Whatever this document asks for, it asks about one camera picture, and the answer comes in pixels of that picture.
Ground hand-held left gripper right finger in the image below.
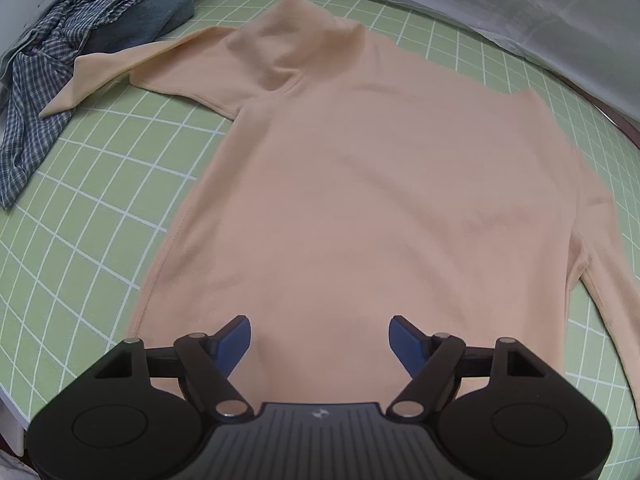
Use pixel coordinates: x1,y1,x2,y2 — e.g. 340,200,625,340
388,315,549,419

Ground pink bed rail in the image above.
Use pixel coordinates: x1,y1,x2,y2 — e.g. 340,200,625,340
597,105,640,151

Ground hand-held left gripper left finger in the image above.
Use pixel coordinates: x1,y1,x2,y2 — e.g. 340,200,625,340
95,315,256,419

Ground blue plaid shirt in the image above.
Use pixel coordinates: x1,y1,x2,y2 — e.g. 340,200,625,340
0,0,211,211

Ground blue denim garment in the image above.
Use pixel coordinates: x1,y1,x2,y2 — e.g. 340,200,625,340
87,0,196,56

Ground peach long-sleeve sweater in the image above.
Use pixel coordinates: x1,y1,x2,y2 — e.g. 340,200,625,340
39,0,640,406

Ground green checked bed sheet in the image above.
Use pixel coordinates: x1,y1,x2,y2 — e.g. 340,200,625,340
0,0,640,426

